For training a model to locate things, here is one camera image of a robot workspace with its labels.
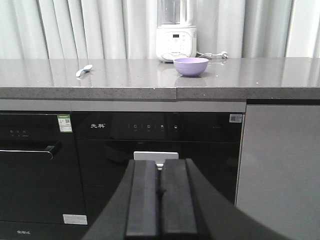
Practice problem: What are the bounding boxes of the white blender with clear jar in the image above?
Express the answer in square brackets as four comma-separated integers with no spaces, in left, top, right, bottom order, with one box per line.
[155,0,197,63]

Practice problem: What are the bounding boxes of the grey pleated curtain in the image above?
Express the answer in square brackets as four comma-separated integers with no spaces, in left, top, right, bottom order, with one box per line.
[0,0,320,59]

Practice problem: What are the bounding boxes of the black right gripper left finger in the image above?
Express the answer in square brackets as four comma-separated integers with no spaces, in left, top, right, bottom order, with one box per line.
[82,160,159,240]

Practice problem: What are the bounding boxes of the black built-in dishwasher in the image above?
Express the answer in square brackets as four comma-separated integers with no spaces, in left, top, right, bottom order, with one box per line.
[70,111,244,224]

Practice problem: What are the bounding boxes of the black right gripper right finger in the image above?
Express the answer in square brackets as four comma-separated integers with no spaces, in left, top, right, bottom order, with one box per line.
[160,158,286,240]

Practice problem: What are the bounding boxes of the grey cabinet door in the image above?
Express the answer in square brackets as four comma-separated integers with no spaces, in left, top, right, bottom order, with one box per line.
[236,105,320,240]

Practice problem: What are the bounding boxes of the purple plastic bowl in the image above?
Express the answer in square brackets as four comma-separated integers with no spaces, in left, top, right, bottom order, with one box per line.
[173,57,209,77]

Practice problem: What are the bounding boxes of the white power cord with plug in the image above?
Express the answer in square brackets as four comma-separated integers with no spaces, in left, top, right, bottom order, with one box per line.
[196,51,230,60]

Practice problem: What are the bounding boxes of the black built-in oven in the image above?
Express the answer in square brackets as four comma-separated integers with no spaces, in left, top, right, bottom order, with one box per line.
[0,112,88,240]

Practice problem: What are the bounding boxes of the light blue plastic spoon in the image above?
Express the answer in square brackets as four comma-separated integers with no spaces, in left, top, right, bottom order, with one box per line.
[75,64,93,78]

